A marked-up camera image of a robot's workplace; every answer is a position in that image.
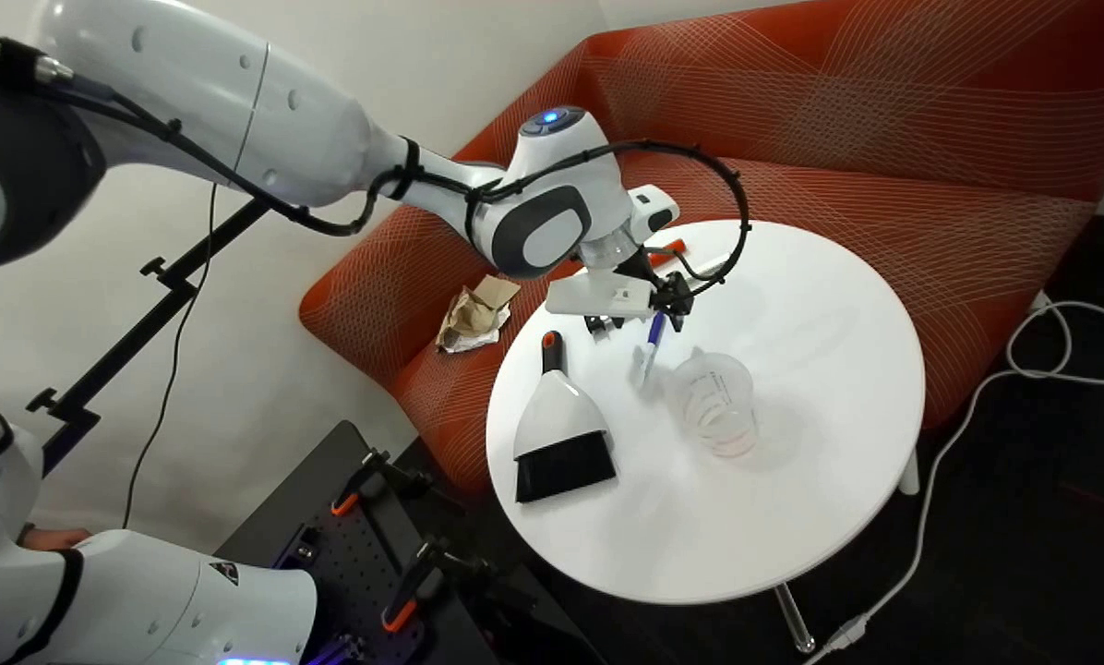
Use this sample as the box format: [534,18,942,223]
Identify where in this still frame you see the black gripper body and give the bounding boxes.
[578,225,659,299]

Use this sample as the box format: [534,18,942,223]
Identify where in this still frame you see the white marker with blue cap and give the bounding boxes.
[626,306,670,401]

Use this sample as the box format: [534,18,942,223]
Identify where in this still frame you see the clear plastic cup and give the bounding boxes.
[659,349,764,466]

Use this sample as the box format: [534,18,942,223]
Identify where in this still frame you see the crumpled brown paper wrapper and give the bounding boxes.
[435,273,523,360]

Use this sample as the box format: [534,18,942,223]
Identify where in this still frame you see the white brush with black bristles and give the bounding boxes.
[509,331,621,507]

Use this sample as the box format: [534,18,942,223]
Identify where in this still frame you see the white round table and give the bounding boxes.
[483,219,929,657]

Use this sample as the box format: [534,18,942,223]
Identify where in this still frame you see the orange fabric sofa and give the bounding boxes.
[296,0,1104,497]

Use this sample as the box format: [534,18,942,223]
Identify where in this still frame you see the black clamp with orange grip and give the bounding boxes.
[377,538,456,640]
[323,448,396,520]

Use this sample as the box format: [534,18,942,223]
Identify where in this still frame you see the bar clamp with orange handle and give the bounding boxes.
[578,237,692,342]

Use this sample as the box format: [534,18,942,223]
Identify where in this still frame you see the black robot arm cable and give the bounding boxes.
[28,60,752,302]

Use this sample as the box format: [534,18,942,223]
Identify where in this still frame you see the white power cable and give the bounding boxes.
[806,292,1104,665]

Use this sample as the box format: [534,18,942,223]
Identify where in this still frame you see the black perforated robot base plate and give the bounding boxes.
[214,419,509,665]

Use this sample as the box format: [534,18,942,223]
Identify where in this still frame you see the thin black camera cable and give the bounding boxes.
[118,183,224,528]

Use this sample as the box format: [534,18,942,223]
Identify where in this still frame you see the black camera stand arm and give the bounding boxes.
[24,198,274,493]

